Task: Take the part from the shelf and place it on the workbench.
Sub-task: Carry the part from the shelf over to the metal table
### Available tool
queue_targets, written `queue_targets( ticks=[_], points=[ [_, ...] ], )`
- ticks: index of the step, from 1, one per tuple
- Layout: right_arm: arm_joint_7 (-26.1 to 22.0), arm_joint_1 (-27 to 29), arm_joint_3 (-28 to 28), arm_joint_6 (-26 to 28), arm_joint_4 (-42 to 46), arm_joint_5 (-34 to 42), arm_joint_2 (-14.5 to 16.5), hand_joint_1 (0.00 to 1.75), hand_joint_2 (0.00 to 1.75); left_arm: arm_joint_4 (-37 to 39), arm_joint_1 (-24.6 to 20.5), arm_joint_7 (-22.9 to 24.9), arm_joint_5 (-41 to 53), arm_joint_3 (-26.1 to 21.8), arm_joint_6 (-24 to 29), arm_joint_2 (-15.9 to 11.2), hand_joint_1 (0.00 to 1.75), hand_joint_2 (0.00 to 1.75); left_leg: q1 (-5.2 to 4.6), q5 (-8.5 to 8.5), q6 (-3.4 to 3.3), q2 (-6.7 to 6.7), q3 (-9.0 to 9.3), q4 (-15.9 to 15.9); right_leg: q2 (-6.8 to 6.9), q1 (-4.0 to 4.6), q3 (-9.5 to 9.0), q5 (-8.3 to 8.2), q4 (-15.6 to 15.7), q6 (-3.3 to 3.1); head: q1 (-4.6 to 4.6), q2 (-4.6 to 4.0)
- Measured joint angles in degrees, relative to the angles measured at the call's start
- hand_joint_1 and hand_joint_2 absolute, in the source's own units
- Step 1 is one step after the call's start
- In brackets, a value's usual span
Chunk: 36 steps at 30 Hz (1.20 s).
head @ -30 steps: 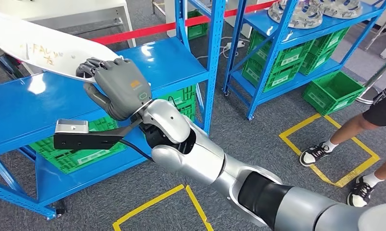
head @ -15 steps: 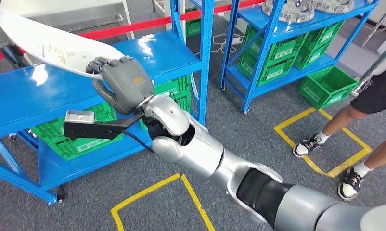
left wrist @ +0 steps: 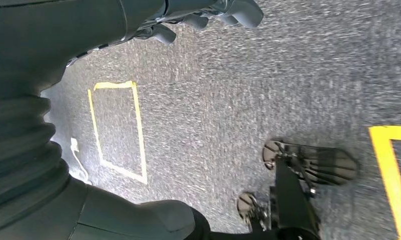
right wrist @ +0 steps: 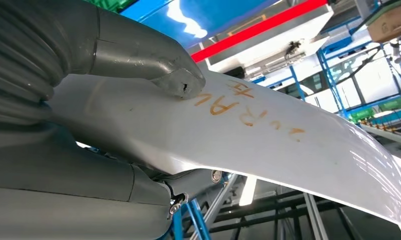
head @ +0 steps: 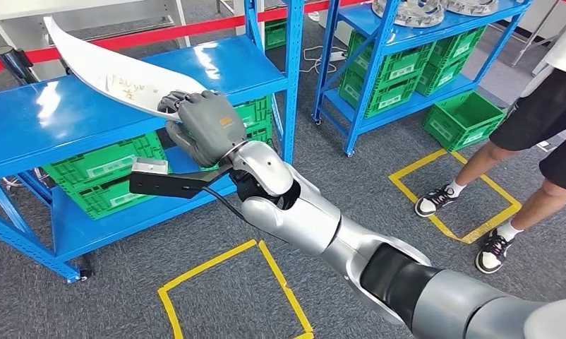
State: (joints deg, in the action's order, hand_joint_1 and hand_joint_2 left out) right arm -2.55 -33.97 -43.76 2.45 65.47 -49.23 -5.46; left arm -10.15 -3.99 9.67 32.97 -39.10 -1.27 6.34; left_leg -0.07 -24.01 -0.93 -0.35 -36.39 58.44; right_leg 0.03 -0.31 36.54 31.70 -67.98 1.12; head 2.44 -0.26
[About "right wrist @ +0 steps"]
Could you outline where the black device with cable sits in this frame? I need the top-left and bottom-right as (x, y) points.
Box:
(284, 39), (305, 58)

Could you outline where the red barrier tape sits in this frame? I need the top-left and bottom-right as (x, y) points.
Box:
(190, 0), (330, 64)

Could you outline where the blue steel shelf rack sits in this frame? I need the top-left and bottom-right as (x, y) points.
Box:
(314, 33), (401, 118)
(119, 0), (281, 51)

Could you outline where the white desk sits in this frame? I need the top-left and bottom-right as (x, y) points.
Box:
(200, 4), (336, 74)

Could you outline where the brown cardboard box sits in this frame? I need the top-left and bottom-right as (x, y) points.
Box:
(366, 0), (401, 44)

